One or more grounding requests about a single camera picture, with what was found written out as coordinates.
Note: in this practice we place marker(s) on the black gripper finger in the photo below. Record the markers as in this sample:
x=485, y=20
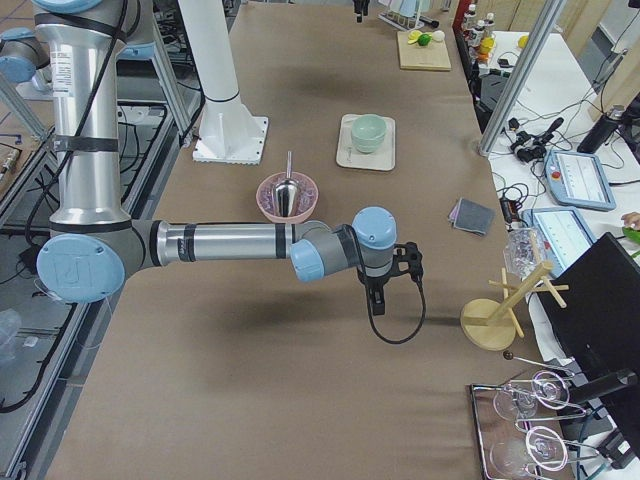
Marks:
x=361, y=9

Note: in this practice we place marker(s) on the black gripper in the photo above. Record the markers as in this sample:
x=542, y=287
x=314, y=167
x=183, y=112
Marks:
x=375, y=283

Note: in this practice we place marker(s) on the green bowl from end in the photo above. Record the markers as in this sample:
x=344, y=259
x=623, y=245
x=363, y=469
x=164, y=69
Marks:
x=358, y=138

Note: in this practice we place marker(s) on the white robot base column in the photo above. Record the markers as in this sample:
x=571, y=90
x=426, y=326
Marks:
x=228, y=132

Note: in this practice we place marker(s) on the green lime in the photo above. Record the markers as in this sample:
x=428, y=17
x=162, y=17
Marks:
x=424, y=39

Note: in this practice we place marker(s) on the white garlic bun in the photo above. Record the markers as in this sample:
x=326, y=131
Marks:
x=438, y=36

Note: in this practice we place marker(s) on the bamboo cutting board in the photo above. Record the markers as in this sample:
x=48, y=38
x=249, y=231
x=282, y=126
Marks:
x=433, y=57

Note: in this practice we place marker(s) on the wooden mug tree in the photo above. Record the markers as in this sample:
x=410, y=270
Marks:
x=493, y=325

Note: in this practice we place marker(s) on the grey cloth pouch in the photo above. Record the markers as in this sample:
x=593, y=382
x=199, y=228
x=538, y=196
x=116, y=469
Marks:
x=469, y=216

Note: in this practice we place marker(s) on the pink bowl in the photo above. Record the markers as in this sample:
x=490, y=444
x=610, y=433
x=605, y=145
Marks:
x=309, y=195

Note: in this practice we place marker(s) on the yellow bottle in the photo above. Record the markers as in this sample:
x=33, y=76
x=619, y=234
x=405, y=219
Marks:
x=486, y=45

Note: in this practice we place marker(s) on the metal ice scoop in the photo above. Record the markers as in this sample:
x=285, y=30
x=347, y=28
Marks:
x=286, y=192

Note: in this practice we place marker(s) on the green bowl on tray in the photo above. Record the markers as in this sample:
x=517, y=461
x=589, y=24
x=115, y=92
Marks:
x=366, y=148

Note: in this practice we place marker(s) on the white rabbit tray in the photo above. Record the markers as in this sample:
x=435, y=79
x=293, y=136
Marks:
x=347, y=156

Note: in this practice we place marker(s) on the wine glass rack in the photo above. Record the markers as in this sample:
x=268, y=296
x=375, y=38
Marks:
x=531, y=429

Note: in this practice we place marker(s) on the teach pendant tablet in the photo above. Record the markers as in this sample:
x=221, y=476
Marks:
x=566, y=234
x=578, y=179

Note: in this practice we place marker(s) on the black monitor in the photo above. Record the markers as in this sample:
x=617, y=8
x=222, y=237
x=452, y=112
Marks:
x=599, y=326

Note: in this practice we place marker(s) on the seated person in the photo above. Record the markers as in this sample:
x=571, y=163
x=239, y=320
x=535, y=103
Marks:
x=631, y=220

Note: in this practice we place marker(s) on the black water bottle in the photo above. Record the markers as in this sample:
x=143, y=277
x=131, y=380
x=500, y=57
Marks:
x=602, y=130

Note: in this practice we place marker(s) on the black camera mount wrist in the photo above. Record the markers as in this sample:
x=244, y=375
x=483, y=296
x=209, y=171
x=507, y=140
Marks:
x=407, y=259

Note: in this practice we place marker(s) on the aluminium frame post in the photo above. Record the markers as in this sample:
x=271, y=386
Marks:
x=543, y=26

